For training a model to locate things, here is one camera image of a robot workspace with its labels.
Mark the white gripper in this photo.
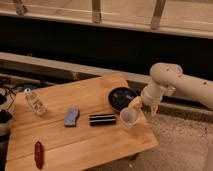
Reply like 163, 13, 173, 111
128, 81, 176, 117

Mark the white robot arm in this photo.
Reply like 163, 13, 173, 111
128, 63, 213, 115

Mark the black ceramic bowl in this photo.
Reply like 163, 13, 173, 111
108, 87, 137, 112

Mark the black rectangular case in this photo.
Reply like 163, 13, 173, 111
89, 114, 116, 126

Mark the blue sponge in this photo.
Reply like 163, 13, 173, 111
64, 108, 80, 127

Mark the wooden table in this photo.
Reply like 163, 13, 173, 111
5, 74, 158, 171

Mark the clear plastic bottle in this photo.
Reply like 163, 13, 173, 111
24, 88, 46, 116

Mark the red pocket knife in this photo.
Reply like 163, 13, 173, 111
34, 141, 44, 169

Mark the black cables bundle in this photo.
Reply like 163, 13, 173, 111
0, 78, 18, 134

